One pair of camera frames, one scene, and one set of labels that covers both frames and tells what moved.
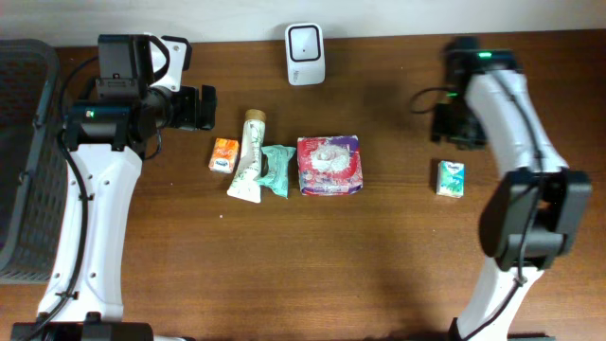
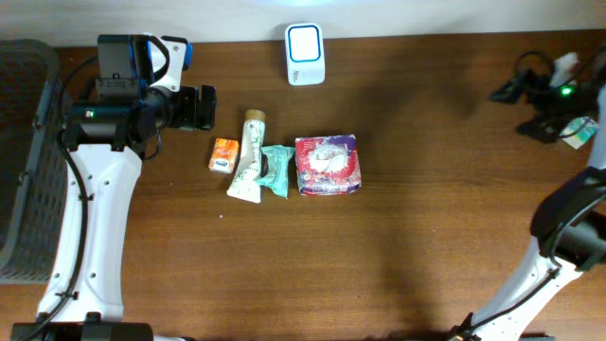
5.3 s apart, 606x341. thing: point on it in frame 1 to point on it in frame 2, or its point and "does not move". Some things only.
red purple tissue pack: (329, 166) does not move
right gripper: (463, 137) to (552, 127)
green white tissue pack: (451, 178) to (579, 137)
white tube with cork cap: (243, 184) does not move
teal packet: (277, 157) does not move
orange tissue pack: (224, 154) does not move
